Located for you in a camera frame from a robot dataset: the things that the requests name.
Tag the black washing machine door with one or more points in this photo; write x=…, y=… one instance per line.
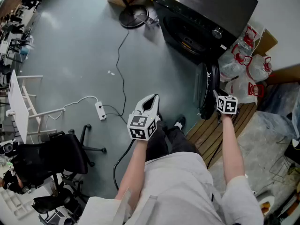
x=212, y=83

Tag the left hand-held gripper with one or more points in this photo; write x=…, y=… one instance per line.
x=140, y=128

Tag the black washing machine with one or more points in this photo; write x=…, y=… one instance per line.
x=204, y=6

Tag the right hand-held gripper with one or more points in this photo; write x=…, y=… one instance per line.
x=227, y=105

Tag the black pedestal fan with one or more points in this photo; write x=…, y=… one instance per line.
x=131, y=15

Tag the person's black trousers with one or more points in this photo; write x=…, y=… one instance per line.
x=159, y=144

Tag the clear plastic bag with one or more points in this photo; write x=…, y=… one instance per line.
x=279, y=97

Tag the white power strip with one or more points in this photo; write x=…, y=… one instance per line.
x=100, y=110

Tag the person's white shirt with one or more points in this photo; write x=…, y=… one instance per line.
x=178, y=191

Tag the white compartment tray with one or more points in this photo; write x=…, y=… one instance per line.
x=11, y=203

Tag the black stool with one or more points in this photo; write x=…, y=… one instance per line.
x=54, y=200

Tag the wooden slatted platform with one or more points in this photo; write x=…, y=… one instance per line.
x=211, y=135

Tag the person's right forearm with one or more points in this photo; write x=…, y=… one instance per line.
x=230, y=149

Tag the small cardboard box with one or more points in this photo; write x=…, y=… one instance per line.
x=267, y=42

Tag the person's left forearm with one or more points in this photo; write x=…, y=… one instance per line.
x=133, y=167

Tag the person's black shoe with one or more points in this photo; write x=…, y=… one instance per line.
x=180, y=122
x=162, y=123

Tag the brown cardboard panel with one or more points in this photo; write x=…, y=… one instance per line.
x=286, y=75

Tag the black office chair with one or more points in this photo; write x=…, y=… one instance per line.
x=58, y=153

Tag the white table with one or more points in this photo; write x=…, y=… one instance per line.
x=17, y=107

